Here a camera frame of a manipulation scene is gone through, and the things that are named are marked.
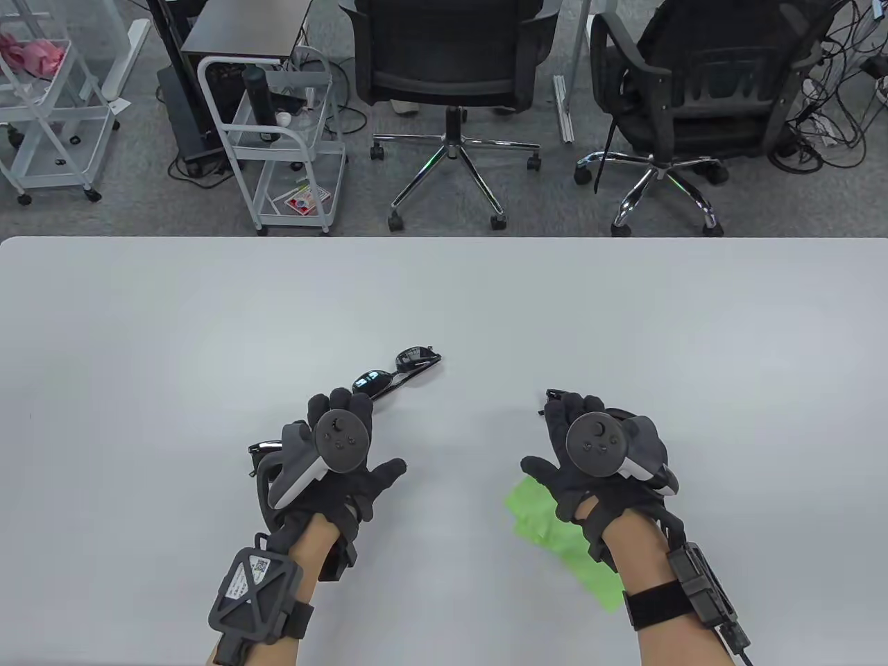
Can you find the person's left hand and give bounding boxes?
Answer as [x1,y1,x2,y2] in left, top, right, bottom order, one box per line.
[262,388,408,556]

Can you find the person's right hand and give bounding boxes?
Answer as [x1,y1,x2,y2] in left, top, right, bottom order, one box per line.
[520,392,670,573]

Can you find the green cleaning cloth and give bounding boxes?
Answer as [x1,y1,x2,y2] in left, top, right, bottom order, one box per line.
[504,475,626,615]

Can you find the thin-frame dark sunglasses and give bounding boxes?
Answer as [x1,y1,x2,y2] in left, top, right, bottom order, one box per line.
[248,441,282,479]

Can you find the small mirrored oval sunglasses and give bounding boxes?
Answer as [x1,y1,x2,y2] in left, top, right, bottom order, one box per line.
[352,345,443,403]

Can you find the grey left hand controller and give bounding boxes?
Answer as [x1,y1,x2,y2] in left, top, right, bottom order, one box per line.
[250,411,372,514]

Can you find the grey hand controller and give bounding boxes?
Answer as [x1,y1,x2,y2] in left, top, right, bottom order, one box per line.
[250,411,372,514]
[565,409,681,497]

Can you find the grey right hand controller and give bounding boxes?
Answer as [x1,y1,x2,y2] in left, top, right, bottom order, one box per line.
[565,409,681,497]

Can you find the black left wrist tracker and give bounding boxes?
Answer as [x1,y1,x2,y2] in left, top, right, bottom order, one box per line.
[208,534,314,666]

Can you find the black wrist tracker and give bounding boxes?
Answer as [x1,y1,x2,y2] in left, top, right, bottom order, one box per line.
[208,534,314,666]
[623,541,753,666]

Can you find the black right wrist tracker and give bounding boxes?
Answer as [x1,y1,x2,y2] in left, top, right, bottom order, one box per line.
[623,541,753,666]

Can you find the red and white packet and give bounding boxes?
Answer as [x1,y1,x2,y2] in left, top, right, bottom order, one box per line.
[283,186,332,216]

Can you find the white table leg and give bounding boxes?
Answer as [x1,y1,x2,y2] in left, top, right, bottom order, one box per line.
[552,0,594,144]

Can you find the black bottle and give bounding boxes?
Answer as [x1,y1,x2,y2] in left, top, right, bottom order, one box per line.
[241,66,282,145]

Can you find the black computer tower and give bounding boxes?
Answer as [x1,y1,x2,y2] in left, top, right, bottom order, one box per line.
[156,62,233,178]

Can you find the grey flat device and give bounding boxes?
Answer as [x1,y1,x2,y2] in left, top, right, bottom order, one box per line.
[266,69,332,94]

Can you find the black office chair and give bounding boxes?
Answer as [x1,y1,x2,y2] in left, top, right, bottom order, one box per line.
[573,0,844,238]
[338,0,560,232]

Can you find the dark side table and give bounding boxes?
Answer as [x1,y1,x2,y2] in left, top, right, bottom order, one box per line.
[179,0,314,70]

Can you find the white table foot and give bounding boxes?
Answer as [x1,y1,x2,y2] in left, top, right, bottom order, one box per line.
[101,19,152,101]

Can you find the black desk leg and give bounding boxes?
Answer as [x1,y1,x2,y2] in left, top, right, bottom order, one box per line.
[146,0,209,150]

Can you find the pink cloth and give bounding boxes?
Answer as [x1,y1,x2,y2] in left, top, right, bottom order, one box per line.
[0,31,67,77]

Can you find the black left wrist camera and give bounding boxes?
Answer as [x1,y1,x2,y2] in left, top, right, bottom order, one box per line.
[318,531,359,583]

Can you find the white rolling cart with handle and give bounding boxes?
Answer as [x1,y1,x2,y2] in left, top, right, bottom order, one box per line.
[197,49,348,237]

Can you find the tangle of black cables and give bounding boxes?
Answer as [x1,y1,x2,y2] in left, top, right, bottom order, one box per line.
[767,0,888,174]

